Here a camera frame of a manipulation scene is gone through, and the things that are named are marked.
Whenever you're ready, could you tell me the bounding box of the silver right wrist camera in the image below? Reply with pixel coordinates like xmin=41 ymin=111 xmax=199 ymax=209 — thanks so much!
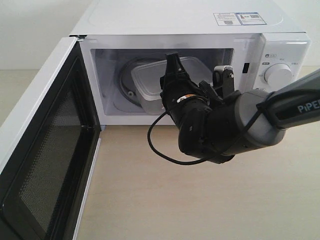
xmin=212 ymin=65 xmax=235 ymax=99

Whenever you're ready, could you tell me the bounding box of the glass turntable plate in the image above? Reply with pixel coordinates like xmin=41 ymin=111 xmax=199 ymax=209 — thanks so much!
xmin=117 ymin=57 xmax=163 ymax=109

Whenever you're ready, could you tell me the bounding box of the blue energy label sticker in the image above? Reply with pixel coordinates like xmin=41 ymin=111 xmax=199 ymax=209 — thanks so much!
xmin=235 ymin=12 xmax=267 ymax=26

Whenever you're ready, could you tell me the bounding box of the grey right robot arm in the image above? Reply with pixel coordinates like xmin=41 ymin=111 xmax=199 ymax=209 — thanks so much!
xmin=160 ymin=52 xmax=320 ymax=164

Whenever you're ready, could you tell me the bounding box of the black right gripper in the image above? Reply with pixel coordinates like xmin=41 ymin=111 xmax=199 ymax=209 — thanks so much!
xmin=159 ymin=52 xmax=225 ymax=133

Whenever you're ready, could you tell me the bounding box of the white microwave oven body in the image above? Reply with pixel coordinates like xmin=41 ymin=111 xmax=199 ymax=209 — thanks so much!
xmin=71 ymin=0 xmax=311 ymax=126

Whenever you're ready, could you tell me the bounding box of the white microwave door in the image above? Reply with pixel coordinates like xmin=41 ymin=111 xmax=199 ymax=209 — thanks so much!
xmin=0 ymin=36 xmax=101 ymax=240

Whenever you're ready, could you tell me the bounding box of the white power knob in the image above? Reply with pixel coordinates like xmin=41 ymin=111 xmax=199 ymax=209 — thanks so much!
xmin=264 ymin=63 xmax=293 ymax=84

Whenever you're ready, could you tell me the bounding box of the white lidded plastic container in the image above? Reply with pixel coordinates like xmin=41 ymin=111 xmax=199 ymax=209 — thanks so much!
xmin=131 ymin=56 xmax=212 ymax=115

